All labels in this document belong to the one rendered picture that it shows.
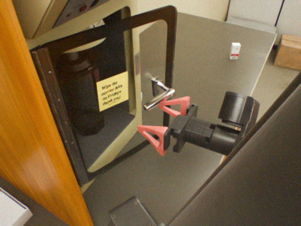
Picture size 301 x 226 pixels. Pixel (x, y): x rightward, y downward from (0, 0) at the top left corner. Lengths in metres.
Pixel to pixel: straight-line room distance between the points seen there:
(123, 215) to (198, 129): 0.28
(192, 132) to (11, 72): 0.35
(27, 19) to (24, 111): 0.13
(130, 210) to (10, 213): 0.49
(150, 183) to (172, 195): 0.07
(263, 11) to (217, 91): 2.52
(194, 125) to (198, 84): 0.59
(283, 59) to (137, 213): 3.08
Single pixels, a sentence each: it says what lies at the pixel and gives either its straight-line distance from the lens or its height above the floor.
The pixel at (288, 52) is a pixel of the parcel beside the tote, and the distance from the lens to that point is 3.24.
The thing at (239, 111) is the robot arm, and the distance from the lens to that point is 0.51.
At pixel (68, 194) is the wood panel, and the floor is 1.15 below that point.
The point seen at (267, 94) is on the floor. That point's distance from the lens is 2.79.
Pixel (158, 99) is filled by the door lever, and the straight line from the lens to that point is 0.58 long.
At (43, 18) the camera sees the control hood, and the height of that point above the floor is 1.45.
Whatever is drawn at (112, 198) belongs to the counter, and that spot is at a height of 0.94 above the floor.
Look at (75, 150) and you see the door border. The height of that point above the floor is 1.13.
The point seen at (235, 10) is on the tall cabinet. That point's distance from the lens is 3.57.
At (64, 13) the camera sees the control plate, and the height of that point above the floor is 1.44.
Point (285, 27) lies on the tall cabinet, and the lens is 3.54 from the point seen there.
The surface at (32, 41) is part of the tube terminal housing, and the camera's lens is 0.44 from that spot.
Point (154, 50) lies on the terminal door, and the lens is 0.57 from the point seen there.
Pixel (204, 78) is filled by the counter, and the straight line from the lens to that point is 1.13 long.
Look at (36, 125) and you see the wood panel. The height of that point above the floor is 1.34.
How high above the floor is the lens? 1.57
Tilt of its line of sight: 43 degrees down
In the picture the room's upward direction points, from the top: straight up
